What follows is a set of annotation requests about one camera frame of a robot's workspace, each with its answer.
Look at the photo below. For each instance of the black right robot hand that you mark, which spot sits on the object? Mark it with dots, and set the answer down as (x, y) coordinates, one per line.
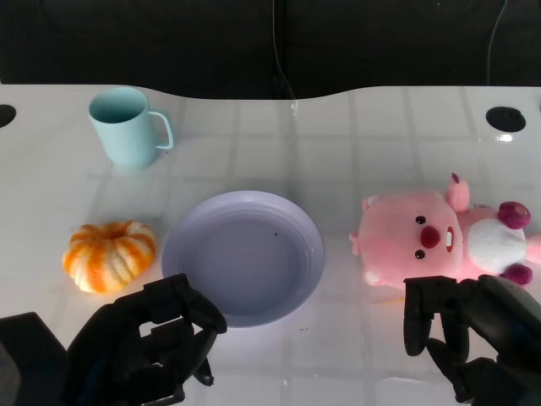
(503, 313)

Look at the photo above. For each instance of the pink plush doll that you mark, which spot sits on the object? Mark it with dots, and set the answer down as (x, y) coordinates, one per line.
(397, 237)

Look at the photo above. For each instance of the lavender round plate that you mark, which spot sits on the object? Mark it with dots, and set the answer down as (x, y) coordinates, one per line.
(243, 262)

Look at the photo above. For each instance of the small yellow stick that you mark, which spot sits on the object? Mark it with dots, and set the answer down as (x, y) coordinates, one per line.
(395, 300)

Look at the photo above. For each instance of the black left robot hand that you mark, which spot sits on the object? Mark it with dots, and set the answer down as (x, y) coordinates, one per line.
(127, 338)

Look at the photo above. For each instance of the orange white striped pumpkin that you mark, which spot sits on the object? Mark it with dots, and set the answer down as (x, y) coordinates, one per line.
(107, 258)

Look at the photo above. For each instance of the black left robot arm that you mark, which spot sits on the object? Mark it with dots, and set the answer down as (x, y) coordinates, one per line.
(29, 359)

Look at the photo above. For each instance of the light blue mug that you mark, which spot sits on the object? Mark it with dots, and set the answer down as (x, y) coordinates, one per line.
(124, 139)

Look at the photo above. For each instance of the black table grommet hole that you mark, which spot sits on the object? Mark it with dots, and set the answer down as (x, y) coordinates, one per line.
(505, 118)
(6, 115)

